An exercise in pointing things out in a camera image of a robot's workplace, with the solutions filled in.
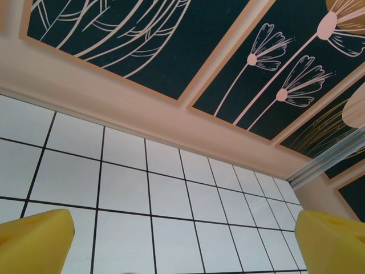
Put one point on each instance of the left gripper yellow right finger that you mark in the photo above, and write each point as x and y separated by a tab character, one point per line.
333	248

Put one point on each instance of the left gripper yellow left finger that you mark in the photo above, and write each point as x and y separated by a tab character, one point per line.
31	245

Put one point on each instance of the right aluminium frame post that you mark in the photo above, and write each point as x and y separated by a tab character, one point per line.
328	160

